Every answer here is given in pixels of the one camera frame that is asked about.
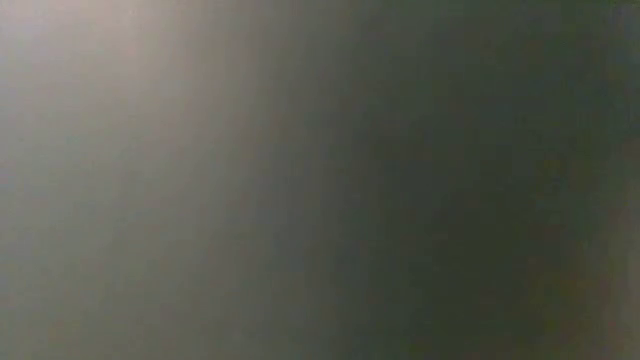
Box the teal plastic bin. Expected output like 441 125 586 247
0 0 640 360

